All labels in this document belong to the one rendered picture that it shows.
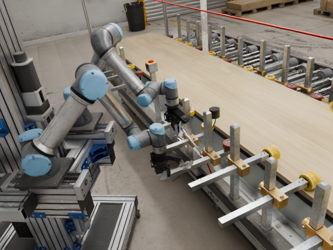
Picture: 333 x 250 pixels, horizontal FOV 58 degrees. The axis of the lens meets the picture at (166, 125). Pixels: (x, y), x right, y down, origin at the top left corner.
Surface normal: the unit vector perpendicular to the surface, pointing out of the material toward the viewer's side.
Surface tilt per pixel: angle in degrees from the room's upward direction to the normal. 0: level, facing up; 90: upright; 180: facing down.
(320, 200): 90
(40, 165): 95
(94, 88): 85
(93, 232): 0
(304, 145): 0
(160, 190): 0
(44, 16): 90
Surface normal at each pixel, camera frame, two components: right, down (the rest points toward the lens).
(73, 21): 0.39, 0.44
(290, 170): -0.11, -0.86
